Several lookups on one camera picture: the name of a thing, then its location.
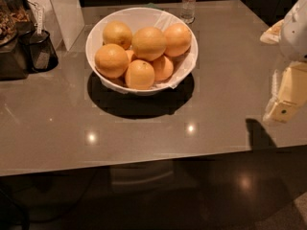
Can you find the dark appliance with jar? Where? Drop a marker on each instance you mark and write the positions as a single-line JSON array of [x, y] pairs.
[[14, 22]]

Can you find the white tag in cup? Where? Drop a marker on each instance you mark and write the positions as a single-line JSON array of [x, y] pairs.
[[39, 13]]

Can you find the clear plastic water bottle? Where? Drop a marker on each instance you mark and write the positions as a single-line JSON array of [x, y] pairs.
[[187, 11]]

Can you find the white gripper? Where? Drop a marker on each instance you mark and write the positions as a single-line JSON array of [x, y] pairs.
[[295, 35]]

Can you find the white bowl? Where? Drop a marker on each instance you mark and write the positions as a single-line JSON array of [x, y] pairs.
[[140, 18]]

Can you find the black mesh cup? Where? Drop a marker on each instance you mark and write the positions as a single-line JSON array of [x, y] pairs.
[[40, 51]]

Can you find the small hidden orange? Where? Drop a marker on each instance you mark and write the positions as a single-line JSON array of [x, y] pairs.
[[131, 55]]

